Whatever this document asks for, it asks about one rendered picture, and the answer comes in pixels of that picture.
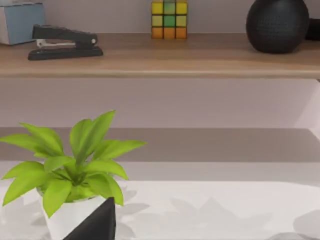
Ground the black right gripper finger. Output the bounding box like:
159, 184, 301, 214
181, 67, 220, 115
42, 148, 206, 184
65, 196, 116, 240

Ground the green plant in white pot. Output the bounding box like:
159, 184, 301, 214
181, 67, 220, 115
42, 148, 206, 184
0, 109, 148, 240

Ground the wooden shelf board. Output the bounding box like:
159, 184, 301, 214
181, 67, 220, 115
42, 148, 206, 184
0, 32, 320, 79

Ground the black stapler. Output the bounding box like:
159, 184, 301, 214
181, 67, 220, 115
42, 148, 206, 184
27, 23, 104, 61

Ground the colourful puzzle cube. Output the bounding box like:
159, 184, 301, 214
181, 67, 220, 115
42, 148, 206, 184
151, 0, 188, 40

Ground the light blue box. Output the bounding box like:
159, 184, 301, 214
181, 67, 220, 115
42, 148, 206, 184
0, 1, 46, 46

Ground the black round textured vase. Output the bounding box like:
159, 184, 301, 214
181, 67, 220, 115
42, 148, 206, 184
245, 0, 310, 55

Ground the black object behind vase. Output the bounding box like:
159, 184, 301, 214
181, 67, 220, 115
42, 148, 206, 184
304, 17, 320, 42

